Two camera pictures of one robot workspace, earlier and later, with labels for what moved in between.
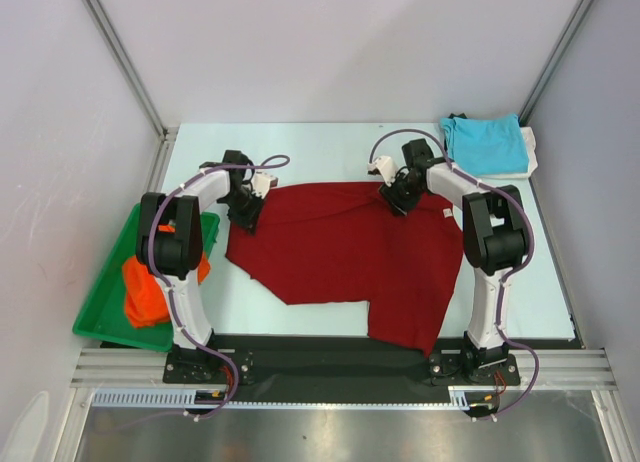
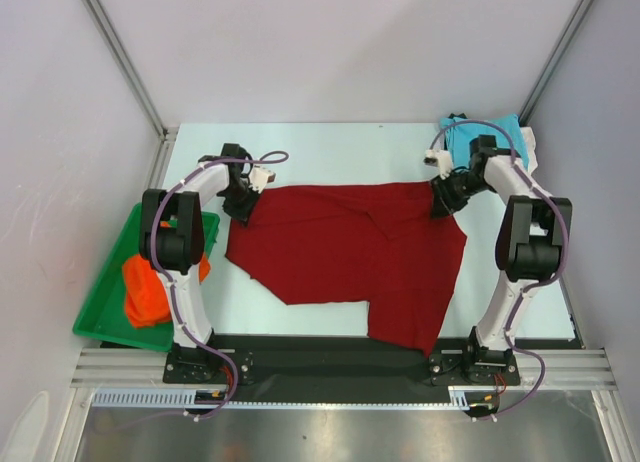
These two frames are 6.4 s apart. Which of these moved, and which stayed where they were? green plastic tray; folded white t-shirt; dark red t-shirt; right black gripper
Moved: right black gripper
Stayed: folded white t-shirt; green plastic tray; dark red t-shirt
